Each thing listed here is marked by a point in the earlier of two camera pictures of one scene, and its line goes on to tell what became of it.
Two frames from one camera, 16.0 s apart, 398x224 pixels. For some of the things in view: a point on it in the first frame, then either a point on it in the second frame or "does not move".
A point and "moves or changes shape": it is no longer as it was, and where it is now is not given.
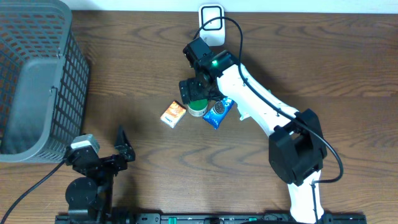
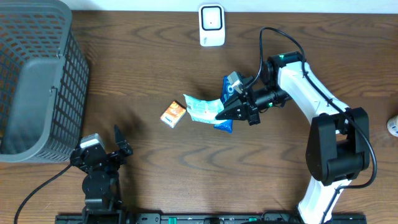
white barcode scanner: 212,24 does not move
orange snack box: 173,114 does not move
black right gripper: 194,93 to 237,111
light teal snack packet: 245,114 moves or changes shape
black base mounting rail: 160,218 does not move
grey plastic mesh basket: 44,79 does not move
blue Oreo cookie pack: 217,112 moves or changes shape
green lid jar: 198,107 to 392,126
